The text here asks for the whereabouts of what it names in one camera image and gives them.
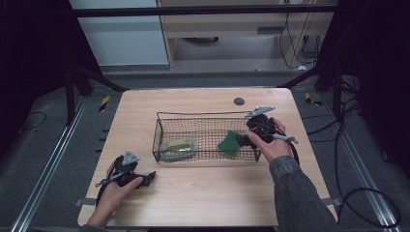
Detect black horizontal bar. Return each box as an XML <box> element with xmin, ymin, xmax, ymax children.
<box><xmin>72</xmin><ymin>4</ymin><xmax>338</xmax><ymax>18</ymax></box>

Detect black cables under desk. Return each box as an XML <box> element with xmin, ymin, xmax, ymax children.
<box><xmin>278</xmin><ymin>12</ymin><xmax>321</xmax><ymax>71</ymax></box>

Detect person's left hand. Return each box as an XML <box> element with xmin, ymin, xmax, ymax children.
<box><xmin>86</xmin><ymin>176</ymin><xmax>144</xmax><ymax>228</ymax></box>

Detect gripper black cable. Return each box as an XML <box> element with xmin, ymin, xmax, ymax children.
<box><xmin>273</xmin><ymin>128</ymin><xmax>302</xmax><ymax>167</ymax></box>
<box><xmin>95</xmin><ymin>173</ymin><xmax>125</xmax><ymax>208</ymax></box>

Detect thin black floor cable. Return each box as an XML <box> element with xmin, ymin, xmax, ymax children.
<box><xmin>22</xmin><ymin>110</ymin><xmax>48</xmax><ymax>131</ymax></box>

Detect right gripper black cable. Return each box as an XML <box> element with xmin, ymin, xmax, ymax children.
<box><xmin>273</xmin><ymin>128</ymin><xmax>302</xmax><ymax>167</ymax></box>

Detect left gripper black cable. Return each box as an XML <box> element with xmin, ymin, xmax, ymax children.
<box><xmin>95</xmin><ymin>173</ymin><xmax>125</xmax><ymax>208</ymax></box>

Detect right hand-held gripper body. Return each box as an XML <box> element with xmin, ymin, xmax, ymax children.
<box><xmin>244</xmin><ymin>105</ymin><xmax>281</xmax><ymax>145</ymax></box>

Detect yellow and black tape strip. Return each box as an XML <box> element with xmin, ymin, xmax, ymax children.
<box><xmin>304</xmin><ymin>92</ymin><xmax>324</xmax><ymax>107</ymax></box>
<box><xmin>98</xmin><ymin>94</ymin><xmax>111</xmax><ymax>113</ymax></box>

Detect grey tape piece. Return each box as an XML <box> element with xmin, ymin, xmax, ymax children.
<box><xmin>320</xmin><ymin>196</ymin><xmax>342</xmax><ymax>208</ymax></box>
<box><xmin>73</xmin><ymin>196</ymin><xmax>98</xmax><ymax>208</ymax></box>

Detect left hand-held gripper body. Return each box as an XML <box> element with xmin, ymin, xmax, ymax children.
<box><xmin>112</xmin><ymin>150</ymin><xmax>145</xmax><ymax>189</ymax></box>

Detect yellow and green sponge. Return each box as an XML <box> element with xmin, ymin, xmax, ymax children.
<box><xmin>217</xmin><ymin>130</ymin><xmax>242</xmax><ymax>160</ymax></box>

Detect looped black floor cable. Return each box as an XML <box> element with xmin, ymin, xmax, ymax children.
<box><xmin>304</xmin><ymin>95</ymin><xmax>402</xmax><ymax>229</ymax></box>

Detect person's right hand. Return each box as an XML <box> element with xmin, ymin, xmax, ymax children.
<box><xmin>246</xmin><ymin>117</ymin><xmax>293</xmax><ymax>164</ymax></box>

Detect dark curtain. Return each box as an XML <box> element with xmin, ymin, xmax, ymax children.
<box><xmin>317</xmin><ymin>0</ymin><xmax>410</xmax><ymax>178</ymax></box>
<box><xmin>0</xmin><ymin>0</ymin><xmax>102</xmax><ymax>156</ymax></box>

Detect green bowl with lid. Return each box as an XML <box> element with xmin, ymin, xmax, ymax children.
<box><xmin>159</xmin><ymin>137</ymin><xmax>198</xmax><ymax>162</ymax></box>

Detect white cabinet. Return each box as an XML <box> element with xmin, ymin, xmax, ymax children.
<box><xmin>68</xmin><ymin>0</ymin><xmax>170</xmax><ymax>68</ymax></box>

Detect black wire mesh basket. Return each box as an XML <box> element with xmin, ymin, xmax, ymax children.
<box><xmin>152</xmin><ymin>110</ymin><xmax>263</xmax><ymax>163</ymax></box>

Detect aluminium floor rail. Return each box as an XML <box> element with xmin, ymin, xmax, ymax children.
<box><xmin>320</xmin><ymin>92</ymin><xmax>404</xmax><ymax>232</ymax></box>
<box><xmin>9</xmin><ymin>96</ymin><xmax>90</xmax><ymax>232</ymax></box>

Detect black metal stand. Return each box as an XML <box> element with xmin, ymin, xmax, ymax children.
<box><xmin>63</xmin><ymin>62</ymin><xmax>131</xmax><ymax>128</ymax></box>
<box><xmin>277</xmin><ymin>59</ymin><xmax>343</xmax><ymax>118</ymax></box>

